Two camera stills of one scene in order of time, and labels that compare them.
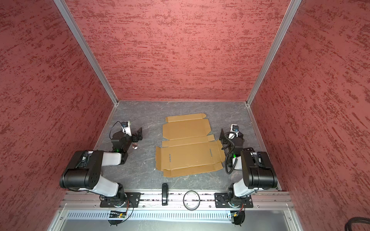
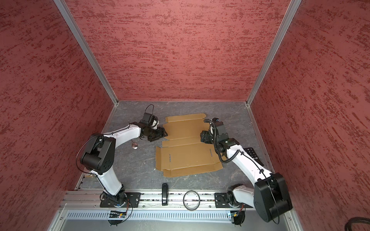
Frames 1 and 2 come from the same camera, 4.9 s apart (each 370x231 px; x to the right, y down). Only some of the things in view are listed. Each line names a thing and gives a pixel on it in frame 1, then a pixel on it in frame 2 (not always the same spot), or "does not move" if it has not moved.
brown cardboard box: (188, 148) does not move
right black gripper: (221, 137) to (204, 136)
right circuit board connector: (237, 217) does not move
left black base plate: (127, 199) does not move
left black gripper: (139, 136) to (160, 134)
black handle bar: (165, 194) does not move
